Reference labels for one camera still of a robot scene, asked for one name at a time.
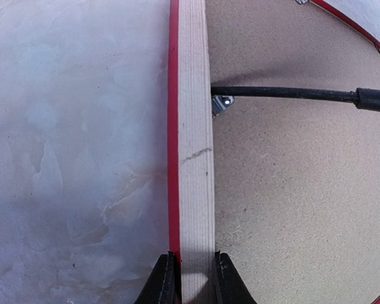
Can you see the red wooden picture frame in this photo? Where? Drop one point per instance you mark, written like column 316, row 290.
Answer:
column 191, row 159

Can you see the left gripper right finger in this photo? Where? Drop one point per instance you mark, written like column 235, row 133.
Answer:
column 228, row 284

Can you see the metal frame retaining clip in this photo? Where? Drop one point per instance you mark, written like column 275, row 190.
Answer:
column 220, row 103

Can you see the red handled screwdriver tool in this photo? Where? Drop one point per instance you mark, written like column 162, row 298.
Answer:
column 363, row 99

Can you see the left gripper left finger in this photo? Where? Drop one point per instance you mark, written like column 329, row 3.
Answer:
column 162, row 285

